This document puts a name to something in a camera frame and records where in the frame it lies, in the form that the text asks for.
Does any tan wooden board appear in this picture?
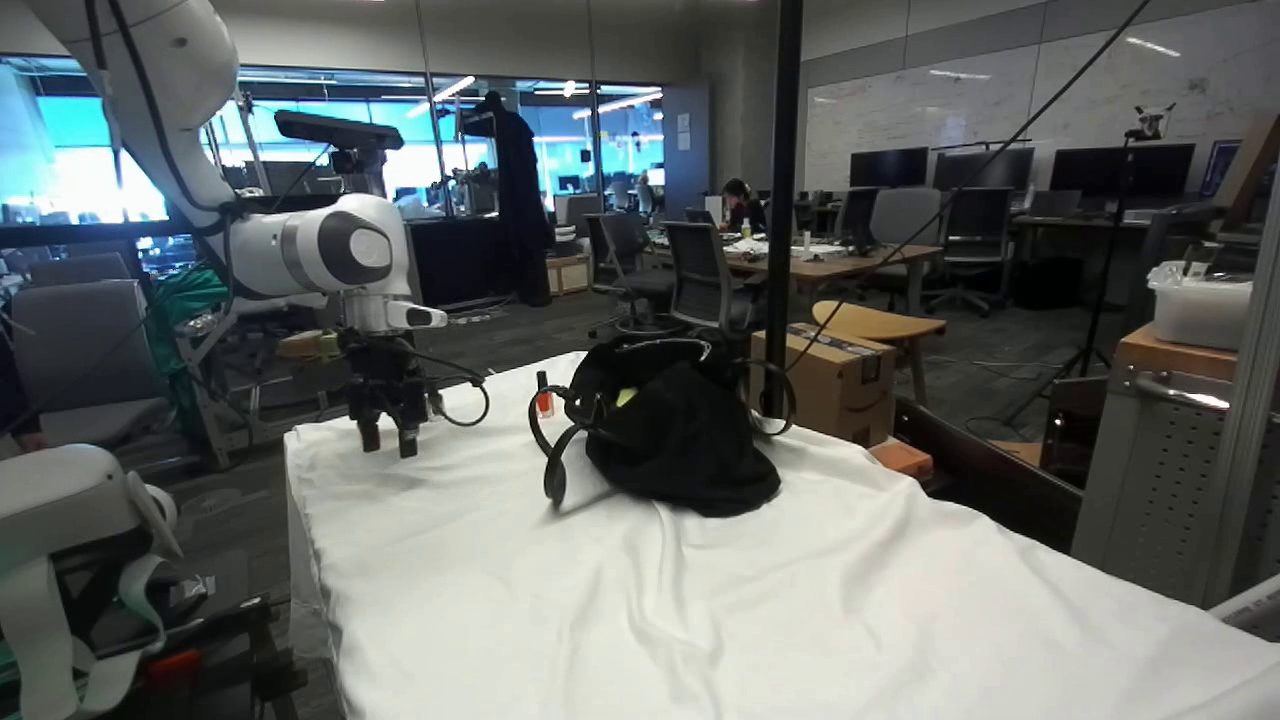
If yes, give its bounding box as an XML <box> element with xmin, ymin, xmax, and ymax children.
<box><xmin>1213</xmin><ymin>111</ymin><xmax>1280</xmax><ymax>232</ymax></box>

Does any wide black computer monitor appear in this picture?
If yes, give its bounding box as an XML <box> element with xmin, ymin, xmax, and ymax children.
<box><xmin>1048</xmin><ymin>139</ymin><xmax>1200</xmax><ymax>206</ymax></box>

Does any small cardboard box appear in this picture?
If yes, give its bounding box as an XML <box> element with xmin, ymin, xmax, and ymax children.
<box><xmin>544</xmin><ymin>244</ymin><xmax>600</xmax><ymax>299</ymax></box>

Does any black camera tripod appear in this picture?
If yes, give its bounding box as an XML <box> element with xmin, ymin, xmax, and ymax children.
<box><xmin>997</xmin><ymin>95</ymin><xmax>1184</xmax><ymax>431</ymax></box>

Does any grey metal strut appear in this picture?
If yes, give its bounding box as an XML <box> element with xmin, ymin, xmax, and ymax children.
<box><xmin>1194</xmin><ymin>154</ymin><xmax>1280</xmax><ymax>615</ymax></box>

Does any dark low bench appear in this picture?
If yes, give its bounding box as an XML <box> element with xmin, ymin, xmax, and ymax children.
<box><xmin>891</xmin><ymin>395</ymin><xmax>1089</xmax><ymax>550</ymax></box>

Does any grey lab equipment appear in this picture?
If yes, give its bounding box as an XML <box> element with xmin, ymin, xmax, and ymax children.
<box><xmin>171</xmin><ymin>313</ymin><xmax>357</xmax><ymax>450</ymax></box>

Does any tan wrist camera mount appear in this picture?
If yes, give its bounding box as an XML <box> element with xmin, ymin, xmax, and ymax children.
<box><xmin>274</xmin><ymin>329</ymin><xmax>348</xmax><ymax>370</ymax></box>

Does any small brown block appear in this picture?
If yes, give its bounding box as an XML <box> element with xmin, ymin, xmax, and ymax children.
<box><xmin>869</xmin><ymin>434</ymin><xmax>938</xmax><ymax>482</ymax></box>

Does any white tablecloth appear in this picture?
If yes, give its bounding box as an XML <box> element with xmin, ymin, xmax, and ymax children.
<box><xmin>284</xmin><ymin>352</ymin><xmax>1280</xmax><ymax>720</ymax></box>

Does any long wooden desk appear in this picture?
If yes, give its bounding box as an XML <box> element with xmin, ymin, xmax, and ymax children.
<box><xmin>724</xmin><ymin>234</ymin><xmax>953</xmax><ymax>290</ymax></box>

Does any black vertical pole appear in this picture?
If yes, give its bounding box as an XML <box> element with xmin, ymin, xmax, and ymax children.
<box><xmin>755</xmin><ymin>0</ymin><xmax>807</xmax><ymax>420</ymax></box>

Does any seated person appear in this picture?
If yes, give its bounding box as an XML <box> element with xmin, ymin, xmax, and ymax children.
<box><xmin>717</xmin><ymin>177</ymin><xmax>770</xmax><ymax>244</ymax></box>

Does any orange handled clamp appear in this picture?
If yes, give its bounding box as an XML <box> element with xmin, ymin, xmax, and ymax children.
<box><xmin>146</xmin><ymin>642</ymin><xmax>210</xmax><ymax>687</ymax></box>

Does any grey office chair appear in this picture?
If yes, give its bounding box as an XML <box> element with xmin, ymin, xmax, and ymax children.
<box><xmin>869</xmin><ymin>184</ymin><xmax>953</xmax><ymax>316</ymax></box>

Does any thin black diagonal cable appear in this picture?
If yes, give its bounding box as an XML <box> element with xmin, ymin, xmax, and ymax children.
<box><xmin>799</xmin><ymin>0</ymin><xmax>1152</xmax><ymax>352</ymax></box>

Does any white plastic bin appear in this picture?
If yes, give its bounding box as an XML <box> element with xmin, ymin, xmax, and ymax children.
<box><xmin>1142</xmin><ymin>257</ymin><xmax>1258</xmax><ymax>352</ymax></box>

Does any grey padded chair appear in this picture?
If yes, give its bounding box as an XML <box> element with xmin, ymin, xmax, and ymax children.
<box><xmin>3</xmin><ymin>275</ymin><xmax>165</xmax><ymax>445</ymax></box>

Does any black hanging jacket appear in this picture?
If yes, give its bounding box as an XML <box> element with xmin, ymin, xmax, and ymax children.
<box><xmin>463</xmin><ymin>92</ymin><xmax>556</xmax><ymax>313</ymax></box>

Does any black office chair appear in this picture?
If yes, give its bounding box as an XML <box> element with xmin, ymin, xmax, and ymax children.
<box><xmin>591</xmin><ymin>213</ymin><xmax>672</xmax><ymax>323</ymax></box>
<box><xmin>938</xmin><ymin>184</ymin><xmax>1015</xmax><ymax>316</ymax></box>
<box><xmin>660</xmin><ymin>216</ymin><xmax>742</xmax><ymax>337</ymax></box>

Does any black handbag with strap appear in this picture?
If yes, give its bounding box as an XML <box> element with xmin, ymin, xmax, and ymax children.
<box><xmin>524</xmin><ymin>329</ymin><xmax>784</xmax><ymax>521</ymax></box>

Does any grey cabinet wooden top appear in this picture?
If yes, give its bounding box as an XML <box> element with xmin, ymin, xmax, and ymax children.
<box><xmin>1070</xmin><ymin>316</ymin><xmax>1280</xmax><ymax>608</ymax></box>

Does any round wooden table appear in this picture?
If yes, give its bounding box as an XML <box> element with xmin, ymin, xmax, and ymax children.
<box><xmin>802</xmin><ymin>295</ymin><xmax>953</xmax><ymax>402</ymax></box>

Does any black stereo camera bar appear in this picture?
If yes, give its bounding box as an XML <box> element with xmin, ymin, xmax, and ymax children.
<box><xmin>270</xmin><ymin>107</ymin><xmax>407</xmax><ymax>150</ymax></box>

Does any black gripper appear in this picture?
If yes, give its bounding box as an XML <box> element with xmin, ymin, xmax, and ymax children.
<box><xmin>334</xmin><ymin>329</ymin><xmax>430</xmax><ymax>458</ymax></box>

